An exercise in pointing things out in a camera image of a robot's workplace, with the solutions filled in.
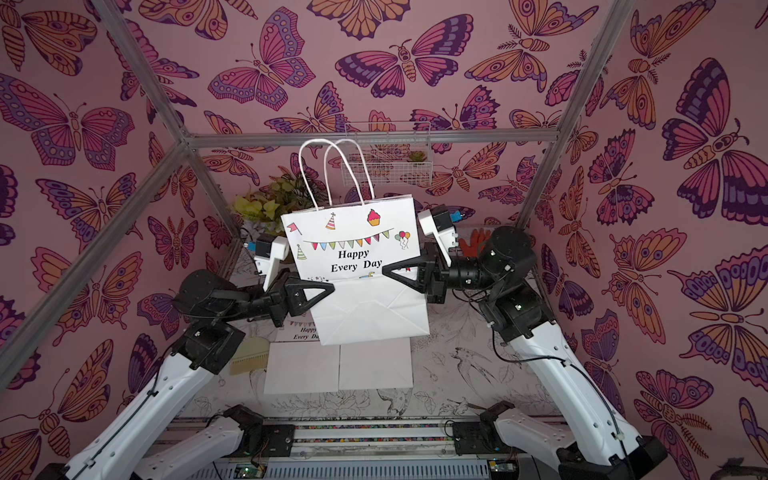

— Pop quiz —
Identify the small plant in basket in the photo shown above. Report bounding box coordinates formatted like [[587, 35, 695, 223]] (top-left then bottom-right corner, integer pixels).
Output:
[[408, 150, 428, 163]]

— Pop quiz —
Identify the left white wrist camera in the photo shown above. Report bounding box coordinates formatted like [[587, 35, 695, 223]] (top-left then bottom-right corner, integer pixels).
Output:
[[243, 234, 289, 291]]

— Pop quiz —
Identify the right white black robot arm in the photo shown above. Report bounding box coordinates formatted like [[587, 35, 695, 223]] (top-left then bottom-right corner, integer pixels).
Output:
[[382, 226, 667, 479]]

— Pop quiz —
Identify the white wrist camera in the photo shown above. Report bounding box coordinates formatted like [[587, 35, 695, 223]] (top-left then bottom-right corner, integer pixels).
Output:
[[417, 205, 461, 267], [243, 234, 289, 291]]

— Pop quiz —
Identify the white wire wall basket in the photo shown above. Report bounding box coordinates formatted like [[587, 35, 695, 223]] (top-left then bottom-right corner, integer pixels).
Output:
[[328, 116, 434, 187]]

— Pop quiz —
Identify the white paper gift bag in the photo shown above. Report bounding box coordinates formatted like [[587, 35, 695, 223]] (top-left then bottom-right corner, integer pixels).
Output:
[[264, 321, 340, 395]]

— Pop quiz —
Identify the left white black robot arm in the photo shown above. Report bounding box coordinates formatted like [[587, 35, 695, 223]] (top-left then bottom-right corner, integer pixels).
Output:
[[38, 269, 335, 479]]

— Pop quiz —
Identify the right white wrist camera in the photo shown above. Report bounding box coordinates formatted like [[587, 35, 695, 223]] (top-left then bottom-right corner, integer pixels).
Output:
[[417, 205, 461, 267]]

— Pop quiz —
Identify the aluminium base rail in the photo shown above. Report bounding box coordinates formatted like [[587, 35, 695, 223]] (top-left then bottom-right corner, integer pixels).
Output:
[[119, 416, 631, 480]]

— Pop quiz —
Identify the potted green leafy plant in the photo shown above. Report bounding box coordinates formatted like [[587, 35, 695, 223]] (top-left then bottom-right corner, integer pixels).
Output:
[[232, 175, 313, 236]]

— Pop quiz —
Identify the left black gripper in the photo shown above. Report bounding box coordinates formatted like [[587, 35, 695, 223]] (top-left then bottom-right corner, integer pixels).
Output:
[[220, 273, 332, 335]]

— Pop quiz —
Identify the red rubber glove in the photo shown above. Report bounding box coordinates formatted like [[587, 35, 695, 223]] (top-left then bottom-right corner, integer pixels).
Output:
[[459, 229, 493, 258]]

